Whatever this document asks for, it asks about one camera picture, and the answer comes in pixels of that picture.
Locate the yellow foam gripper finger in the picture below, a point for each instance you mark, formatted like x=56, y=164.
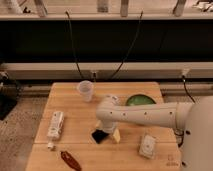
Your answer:
x=116, y=135

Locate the black rectangular eraser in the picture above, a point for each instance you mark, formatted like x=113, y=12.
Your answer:
x=99, y=136

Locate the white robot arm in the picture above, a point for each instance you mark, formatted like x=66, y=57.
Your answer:
x=194, y=119

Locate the green ceramic bowl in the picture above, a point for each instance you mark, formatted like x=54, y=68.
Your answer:
x=139, y=99

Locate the clear plastic cup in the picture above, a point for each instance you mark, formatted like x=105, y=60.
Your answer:
x=85, y=89

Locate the white square packet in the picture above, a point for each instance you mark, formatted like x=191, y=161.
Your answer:
x=147, y=146

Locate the white rectangular box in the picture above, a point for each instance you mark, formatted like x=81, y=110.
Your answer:
x=55, y=126

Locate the black object at left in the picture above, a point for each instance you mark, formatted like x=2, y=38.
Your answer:
x=9, y=94

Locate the wall power outlet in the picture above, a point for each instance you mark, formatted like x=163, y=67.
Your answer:
x=94, y=75

